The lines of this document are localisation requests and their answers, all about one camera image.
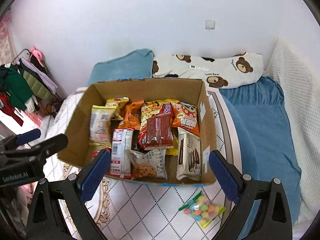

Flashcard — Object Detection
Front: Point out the white bear print pillow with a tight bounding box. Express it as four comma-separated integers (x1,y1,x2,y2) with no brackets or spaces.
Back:
152,52,264,89

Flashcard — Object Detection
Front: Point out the brown cardboard box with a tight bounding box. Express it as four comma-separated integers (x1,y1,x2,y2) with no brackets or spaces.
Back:
57,78,216,168

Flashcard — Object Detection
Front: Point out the yellow panda snack packet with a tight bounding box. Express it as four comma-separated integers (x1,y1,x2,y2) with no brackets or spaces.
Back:
105,97,129,121

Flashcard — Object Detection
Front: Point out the clothes rack with clothes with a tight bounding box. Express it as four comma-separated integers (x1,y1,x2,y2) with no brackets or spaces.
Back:
1,49,62,127

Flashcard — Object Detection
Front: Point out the white brown cookie bar packet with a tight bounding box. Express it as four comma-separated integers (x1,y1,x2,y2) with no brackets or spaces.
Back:
176,127,201,180

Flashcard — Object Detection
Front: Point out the white wall switch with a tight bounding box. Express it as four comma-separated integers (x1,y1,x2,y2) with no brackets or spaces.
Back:
205,20,215,30

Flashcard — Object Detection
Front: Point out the white thermometer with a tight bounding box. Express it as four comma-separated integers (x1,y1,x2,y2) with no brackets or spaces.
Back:
189,65,209,72

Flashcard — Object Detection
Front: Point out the pink hat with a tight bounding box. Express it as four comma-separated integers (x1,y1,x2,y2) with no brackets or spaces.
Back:
29,46,44,67

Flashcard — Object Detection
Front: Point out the red shiny snack packet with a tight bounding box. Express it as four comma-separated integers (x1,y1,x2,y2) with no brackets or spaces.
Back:
144,113,174,150

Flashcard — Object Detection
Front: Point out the blue blanket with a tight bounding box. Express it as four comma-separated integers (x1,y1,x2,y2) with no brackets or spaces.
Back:
220,77,302,223

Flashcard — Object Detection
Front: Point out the white patterned quilt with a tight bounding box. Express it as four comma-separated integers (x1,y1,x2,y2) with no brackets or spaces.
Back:
44,87,242,239

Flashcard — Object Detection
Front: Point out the chocolate chip cookie packet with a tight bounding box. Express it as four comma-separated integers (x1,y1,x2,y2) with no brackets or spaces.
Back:
127,149,167,179

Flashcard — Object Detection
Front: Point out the colourful candy zip bag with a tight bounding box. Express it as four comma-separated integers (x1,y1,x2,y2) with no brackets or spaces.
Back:
178,191,226,229

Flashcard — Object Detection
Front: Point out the orange snack packet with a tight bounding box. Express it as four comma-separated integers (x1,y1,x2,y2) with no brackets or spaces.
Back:
117,100,144,131

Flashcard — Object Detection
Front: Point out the orange cookie packet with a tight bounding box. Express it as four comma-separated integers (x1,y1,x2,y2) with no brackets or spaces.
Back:
171,102,200,136

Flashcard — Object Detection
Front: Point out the clear yellow-edged snack packet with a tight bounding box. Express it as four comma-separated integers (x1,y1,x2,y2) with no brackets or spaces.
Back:
89,105,116,147

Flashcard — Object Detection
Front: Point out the teal blue pillow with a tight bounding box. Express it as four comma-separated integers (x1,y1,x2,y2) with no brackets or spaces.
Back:
88,49,154,86

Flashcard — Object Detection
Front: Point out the red white long snack packet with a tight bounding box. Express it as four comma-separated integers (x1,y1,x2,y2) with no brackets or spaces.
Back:
110,128,134,179

